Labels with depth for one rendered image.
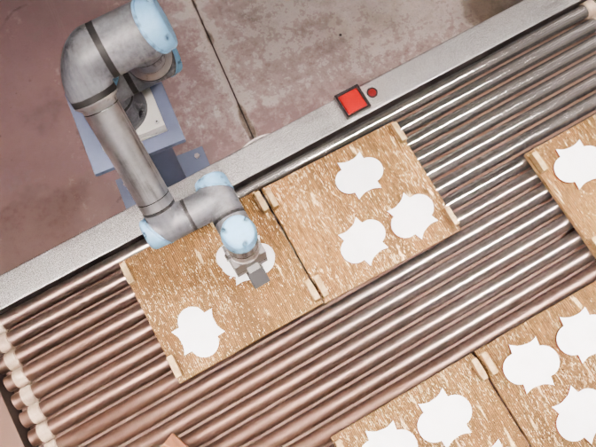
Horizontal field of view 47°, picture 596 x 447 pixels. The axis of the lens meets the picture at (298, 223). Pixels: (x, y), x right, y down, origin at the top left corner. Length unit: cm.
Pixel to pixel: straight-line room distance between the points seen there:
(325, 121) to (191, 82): 120
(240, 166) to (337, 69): 124
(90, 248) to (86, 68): 64
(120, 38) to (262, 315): 78
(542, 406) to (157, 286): 101
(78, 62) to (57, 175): 164
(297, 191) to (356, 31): 142
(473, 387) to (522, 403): 13
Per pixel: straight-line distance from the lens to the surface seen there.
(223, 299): 179
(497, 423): 183
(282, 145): 192
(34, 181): 304
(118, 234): 190
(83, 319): 187
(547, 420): 186
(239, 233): 147
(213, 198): 151
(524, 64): 212
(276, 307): 178
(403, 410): 178
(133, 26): 140
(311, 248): 181
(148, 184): 148
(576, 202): 198
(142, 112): 198
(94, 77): 141
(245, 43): 311
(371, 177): 186
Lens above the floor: 269
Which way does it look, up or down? 75 degrees down
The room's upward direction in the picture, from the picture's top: 1 degrees clockwise
